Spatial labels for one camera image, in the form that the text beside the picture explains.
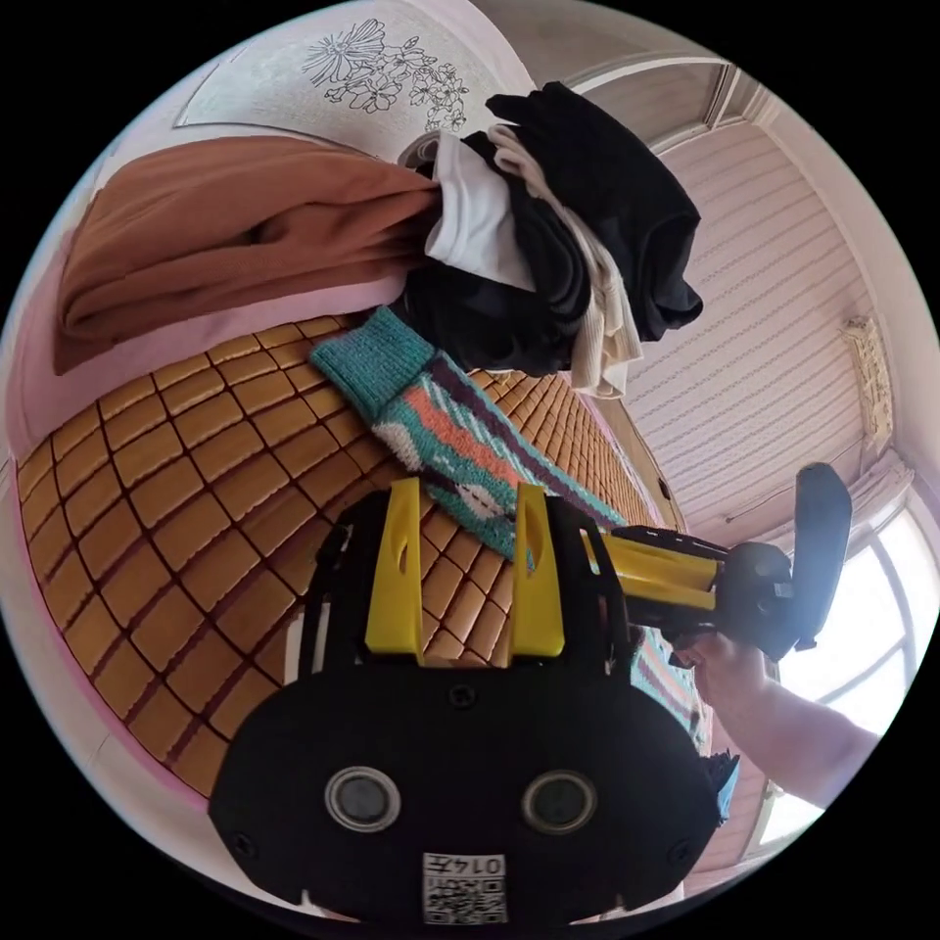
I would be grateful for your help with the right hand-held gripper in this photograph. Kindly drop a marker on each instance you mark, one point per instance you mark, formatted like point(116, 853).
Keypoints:
point(760, 591)

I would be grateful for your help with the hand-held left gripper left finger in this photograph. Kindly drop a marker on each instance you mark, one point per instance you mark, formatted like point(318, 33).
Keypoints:
point(394, 580)

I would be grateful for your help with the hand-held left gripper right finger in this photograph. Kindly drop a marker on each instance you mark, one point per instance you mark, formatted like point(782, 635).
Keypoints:
point(536, 587)

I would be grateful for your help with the pile of clothes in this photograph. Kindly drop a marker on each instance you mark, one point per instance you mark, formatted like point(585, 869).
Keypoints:
point(558, 242)

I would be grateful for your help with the person's right hand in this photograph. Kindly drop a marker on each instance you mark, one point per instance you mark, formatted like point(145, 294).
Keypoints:
point(723, 668)

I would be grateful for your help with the bed with woven mat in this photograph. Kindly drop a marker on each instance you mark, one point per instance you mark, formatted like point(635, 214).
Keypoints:
point(183, 514)

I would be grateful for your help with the window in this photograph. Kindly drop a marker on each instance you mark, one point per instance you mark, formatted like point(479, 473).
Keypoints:
point(874, 646)

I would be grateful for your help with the person's right forearm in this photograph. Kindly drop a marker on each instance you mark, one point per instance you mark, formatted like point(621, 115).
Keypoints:
point(800, 738)

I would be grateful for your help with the brown folded cloth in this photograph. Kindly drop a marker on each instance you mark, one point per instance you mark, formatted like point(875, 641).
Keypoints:
point(220, 242)

